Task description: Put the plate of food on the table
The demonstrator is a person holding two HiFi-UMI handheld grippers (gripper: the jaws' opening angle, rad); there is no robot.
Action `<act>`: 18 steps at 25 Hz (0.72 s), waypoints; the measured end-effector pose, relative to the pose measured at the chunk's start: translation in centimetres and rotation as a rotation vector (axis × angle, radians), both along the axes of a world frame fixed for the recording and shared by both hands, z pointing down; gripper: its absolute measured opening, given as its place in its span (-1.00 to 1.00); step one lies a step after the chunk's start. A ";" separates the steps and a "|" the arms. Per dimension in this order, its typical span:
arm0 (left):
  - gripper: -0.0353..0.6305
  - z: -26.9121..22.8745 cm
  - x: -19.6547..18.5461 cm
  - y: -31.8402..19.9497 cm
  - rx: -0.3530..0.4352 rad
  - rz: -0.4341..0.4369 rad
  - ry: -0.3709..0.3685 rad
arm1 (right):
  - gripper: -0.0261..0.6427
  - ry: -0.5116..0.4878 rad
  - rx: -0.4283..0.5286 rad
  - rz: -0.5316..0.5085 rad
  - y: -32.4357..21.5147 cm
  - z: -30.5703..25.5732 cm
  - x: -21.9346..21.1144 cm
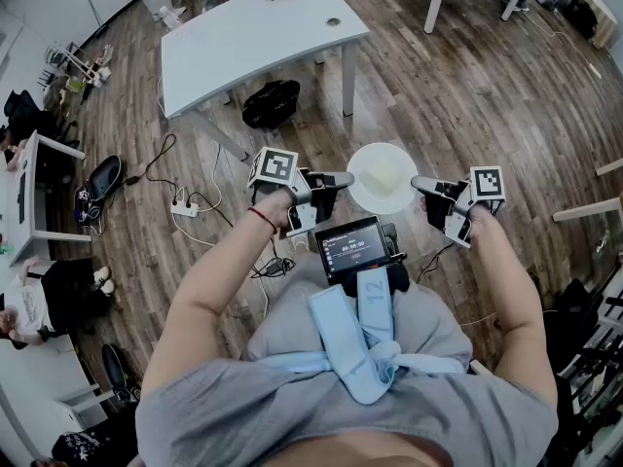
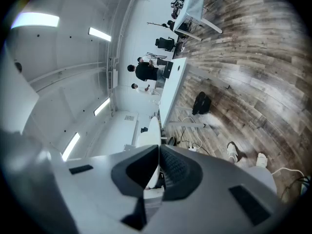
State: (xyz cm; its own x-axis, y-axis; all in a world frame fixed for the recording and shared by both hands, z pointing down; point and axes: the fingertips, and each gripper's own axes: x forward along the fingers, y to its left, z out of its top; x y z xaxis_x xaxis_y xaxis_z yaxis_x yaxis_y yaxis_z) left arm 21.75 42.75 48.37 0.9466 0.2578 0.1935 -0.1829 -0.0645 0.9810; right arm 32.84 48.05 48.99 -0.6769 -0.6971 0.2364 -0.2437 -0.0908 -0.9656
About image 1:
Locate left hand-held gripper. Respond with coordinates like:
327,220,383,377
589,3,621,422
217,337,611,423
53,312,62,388
246,147,355,238

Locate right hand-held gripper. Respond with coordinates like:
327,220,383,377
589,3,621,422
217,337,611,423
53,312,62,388
411,165,507,249

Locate white round plate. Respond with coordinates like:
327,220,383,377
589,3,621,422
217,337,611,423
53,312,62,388
346,142,420,216

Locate person's left forearm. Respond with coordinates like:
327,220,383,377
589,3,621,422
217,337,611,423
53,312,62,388
169,190,294,318

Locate person's right forearm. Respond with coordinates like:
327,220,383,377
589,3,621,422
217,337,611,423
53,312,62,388
466,206,546,335

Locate white rectangular table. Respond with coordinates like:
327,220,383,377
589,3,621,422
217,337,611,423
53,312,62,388
159,0,372,162

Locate black screen device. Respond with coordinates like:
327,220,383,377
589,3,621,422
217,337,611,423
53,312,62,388
313,215,396,280

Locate black waist pouch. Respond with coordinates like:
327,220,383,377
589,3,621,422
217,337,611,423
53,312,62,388
340,260,415,297

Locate black soft bag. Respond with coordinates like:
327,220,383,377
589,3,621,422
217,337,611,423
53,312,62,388
241,79,302,130

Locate grey shorts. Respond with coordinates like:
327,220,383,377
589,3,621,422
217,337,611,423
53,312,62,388
245,253,476,374

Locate white side table legs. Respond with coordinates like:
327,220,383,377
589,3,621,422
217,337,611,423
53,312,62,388
552,158,623,223

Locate light wooden cabinet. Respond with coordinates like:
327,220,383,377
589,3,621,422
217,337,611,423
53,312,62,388
558,0,619,51

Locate spare gripper device bundle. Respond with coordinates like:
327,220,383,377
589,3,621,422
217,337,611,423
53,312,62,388
73,186,106,226

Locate grey shirt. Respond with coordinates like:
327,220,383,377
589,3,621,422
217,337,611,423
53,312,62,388
134,357,560,467

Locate small wooden rack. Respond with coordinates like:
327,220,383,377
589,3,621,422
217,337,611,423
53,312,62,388
37,40,116,107

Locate white office desk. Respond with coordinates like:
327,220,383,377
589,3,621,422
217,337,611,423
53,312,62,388
0,130,93,268
0,333,116,461

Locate red string bracelet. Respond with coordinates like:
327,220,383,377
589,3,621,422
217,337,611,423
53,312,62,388
246,205,278,235

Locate black adapter cable bundle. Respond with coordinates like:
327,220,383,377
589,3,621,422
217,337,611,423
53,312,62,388
250,255,297,280

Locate white power strip cable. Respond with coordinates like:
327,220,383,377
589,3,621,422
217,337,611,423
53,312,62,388
170,143,223,248

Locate light blue waist strap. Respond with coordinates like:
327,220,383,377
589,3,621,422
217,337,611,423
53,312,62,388
262,266,463,406

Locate black cable with adapter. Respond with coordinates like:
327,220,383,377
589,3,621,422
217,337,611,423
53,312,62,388
124,132,235,228

